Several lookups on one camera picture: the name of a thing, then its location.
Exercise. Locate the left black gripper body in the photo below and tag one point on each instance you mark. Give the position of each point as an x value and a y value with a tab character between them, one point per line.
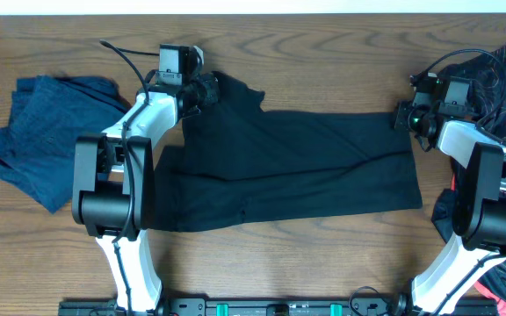
202	96

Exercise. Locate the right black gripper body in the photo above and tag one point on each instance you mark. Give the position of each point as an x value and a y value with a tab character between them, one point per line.
402	118

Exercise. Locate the plain black t-shirt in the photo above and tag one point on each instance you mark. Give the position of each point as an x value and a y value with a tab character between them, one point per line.
240	164

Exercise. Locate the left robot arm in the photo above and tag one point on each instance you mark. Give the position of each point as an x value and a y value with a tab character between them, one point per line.
114	178

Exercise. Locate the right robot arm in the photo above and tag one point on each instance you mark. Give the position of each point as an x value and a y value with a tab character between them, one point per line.
441	117

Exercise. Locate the black patterned shirt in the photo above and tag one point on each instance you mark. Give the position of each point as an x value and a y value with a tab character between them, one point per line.
487	74

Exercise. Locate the folded blue garment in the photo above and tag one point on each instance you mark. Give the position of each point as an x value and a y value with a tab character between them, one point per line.
48	114

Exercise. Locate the red garment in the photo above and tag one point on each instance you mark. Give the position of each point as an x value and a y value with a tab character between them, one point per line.
499	303

